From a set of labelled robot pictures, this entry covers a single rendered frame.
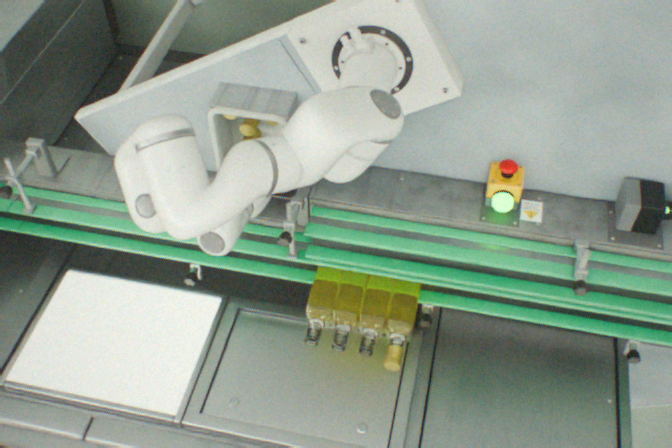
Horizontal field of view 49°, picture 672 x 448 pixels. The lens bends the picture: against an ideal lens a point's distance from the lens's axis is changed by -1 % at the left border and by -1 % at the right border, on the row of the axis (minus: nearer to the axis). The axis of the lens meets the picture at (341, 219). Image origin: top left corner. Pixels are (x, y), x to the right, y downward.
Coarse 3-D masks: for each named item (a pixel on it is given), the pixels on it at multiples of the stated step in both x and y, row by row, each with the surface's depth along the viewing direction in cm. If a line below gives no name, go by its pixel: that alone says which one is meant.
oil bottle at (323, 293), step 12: (324, 276) 164; (336, 276) 164; (312, 288) 162; (324, 288) 162; (336, 288) 162; (312, 300) 160; (324, 300) 160; (312, 312) 158; (324, 312) 158; (324, 324) 159
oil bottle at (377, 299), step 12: (372, 276) 164; (372, 288) 161; (384, 288) 161; (372, 300) 159; (384, 300) 159; (360, 312) 158; (372, 312) 157; (384, 312) 157; (360, 324) 157; (372, 324) 156; (384, 324) 157
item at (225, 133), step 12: (216, 108) 154; (228, 108) 154; (216, 120) 158; (228, 120) 165; (240, 120) 164; (264, 120) 163; (276, 120) 152; (216, 132) 160; (228, 132) 166; (240, 132) 167; (264, 132) 166; (276, 132) 165; (216, 144) 162; (228, 144) 168; (216, 156) 164
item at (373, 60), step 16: (352, 32) 133; (352, 48) 136; (368, 48) 134; (384, 48) 137; (352, 64) 133; (368, 64) 131; (384, 64) 134; (400, 64) 139; (352, 80) 128; (368, 80) 128; (384, 80) 131
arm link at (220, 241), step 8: (240, 216) 140; (224, 224) 138; (232, 224) 139; (240, 224) 144; (208, 232) 140; (216, 232) 139; (224, 232) 139; (232, 232) 140; (240, 232) 145; (200, 240) 141; (208, 240) 141; (216, 240) 140; (224, 240) 140; (232, 240) 141; (208, 248) 142; (216, 248) 141; (224, 248) 141; (232, 248) 142
